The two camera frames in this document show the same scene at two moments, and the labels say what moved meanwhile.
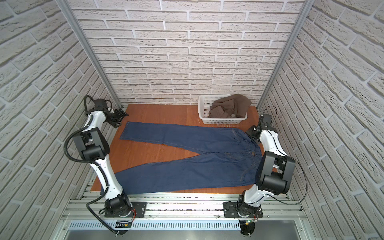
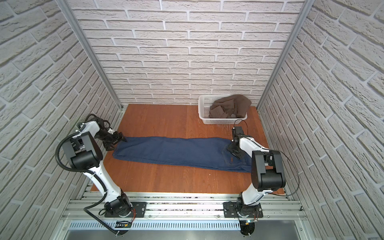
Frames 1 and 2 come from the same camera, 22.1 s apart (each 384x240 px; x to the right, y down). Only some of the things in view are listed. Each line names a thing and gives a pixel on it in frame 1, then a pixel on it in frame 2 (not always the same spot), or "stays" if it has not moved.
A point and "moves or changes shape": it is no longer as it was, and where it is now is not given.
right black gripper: (249, 131) -> (230, 148)
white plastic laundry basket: (205, 102) stays
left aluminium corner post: (70, 10) stays
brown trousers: (238, 104) stays
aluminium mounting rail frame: (91, 206) stays
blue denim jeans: (232, 158) moves or changes shape
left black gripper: (121, 113) -> (118, 137)
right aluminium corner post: (306, 6) stays
